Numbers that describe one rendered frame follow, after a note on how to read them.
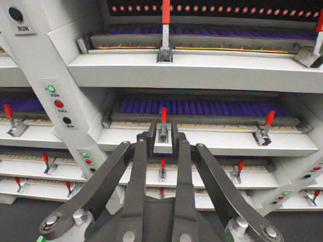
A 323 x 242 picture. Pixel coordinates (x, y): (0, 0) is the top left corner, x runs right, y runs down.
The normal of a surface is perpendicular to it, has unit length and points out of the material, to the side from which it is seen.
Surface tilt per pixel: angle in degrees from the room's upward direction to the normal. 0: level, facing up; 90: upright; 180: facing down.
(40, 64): 90
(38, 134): 17
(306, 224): 0
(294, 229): 0
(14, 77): 107
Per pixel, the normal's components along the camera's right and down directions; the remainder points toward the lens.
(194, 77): -0.04, 0.77
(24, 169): 0.00, -0.63
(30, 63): -0.04, 0.56
